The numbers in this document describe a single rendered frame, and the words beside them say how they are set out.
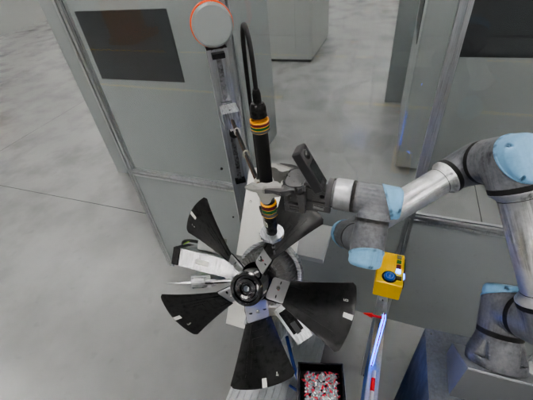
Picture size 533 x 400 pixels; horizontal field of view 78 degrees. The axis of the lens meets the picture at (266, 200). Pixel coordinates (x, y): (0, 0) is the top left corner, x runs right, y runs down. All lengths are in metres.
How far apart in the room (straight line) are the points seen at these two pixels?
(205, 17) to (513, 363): 1.43
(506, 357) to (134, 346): 2.17
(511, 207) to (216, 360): 1.95
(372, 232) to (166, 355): 2.00
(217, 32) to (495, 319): 1.28
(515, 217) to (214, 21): 1.11
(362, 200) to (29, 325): 2.82
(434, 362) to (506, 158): 0.73
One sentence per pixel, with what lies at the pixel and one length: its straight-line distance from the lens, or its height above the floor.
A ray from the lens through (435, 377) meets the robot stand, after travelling 1.31.
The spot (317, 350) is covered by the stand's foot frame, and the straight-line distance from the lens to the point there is 2.30.
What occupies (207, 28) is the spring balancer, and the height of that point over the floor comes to 1.87.
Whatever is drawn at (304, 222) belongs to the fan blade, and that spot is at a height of 1.40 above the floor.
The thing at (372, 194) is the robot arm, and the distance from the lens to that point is 0.76.
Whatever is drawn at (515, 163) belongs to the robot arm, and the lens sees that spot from 0.90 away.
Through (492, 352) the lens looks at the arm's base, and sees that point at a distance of 1.16.
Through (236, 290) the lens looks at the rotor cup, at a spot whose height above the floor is 1.21.
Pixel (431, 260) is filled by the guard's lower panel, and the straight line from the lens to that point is 1.99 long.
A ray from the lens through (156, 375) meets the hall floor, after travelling 2.50.
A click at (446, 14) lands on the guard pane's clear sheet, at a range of 1.36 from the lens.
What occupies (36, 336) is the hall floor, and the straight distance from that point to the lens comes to 3.10.
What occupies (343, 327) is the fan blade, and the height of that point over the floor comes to 1.15.
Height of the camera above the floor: 2.16
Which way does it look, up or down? 40 degrees down
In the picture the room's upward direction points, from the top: 7 degrees counter-clockwise
